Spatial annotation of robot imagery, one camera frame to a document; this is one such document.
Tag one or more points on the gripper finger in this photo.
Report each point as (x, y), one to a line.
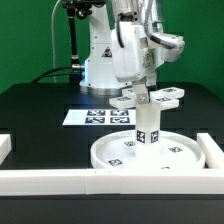
(141, 91)
(151, 82)

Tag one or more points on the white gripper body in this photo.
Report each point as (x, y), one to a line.
(138, 58)

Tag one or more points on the white cross-shaped table base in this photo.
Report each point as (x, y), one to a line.
(164, 99)

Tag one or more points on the white round table top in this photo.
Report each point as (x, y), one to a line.
(120, 150)

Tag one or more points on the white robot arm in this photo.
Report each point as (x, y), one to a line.
(99, 76)

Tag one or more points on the white marker sheet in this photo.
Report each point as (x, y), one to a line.
(96, 117)

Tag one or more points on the white U-shaped fence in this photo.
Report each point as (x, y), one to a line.
(102, 181)

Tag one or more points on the black camera stand pole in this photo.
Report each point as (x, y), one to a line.
(80, 9)

